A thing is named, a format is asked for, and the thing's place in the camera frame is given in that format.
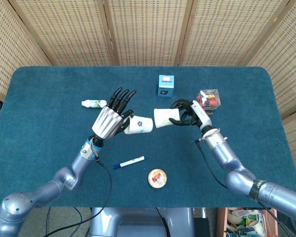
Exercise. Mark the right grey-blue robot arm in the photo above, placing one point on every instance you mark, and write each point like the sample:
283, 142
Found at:
227, 158

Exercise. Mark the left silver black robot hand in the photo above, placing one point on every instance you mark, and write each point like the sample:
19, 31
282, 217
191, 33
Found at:
107, 122

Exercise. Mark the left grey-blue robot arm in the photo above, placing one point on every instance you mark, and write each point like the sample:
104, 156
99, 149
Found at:
64, 179

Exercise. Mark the blue carpet table cover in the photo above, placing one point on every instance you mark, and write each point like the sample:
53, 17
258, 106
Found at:
51, 123

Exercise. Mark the white bottle green label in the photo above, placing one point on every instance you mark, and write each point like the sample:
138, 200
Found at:
93, 103

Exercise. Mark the white marker blue cap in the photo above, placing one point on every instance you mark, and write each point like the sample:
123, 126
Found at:
129, 162

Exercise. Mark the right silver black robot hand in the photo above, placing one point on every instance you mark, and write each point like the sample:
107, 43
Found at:
201, 114

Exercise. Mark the grey-blue robot torso base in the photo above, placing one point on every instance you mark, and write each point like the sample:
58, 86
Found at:
138, 222

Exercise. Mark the white cup green print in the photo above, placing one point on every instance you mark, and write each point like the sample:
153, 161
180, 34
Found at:
165, 117

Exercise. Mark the wooden crate with clutter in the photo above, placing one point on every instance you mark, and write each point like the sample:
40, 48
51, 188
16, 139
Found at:
246, 224

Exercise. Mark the white cup blue flower print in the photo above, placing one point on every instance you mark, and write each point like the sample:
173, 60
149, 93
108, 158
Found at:
140, 124

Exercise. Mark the round orange lidded tin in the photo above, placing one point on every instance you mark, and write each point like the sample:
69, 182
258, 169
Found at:
157, 178

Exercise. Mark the small blue carton box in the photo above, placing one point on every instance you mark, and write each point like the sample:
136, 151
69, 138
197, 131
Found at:
165, 86

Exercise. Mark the clear box red contents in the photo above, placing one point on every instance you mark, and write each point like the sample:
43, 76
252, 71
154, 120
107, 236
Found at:
212, 98

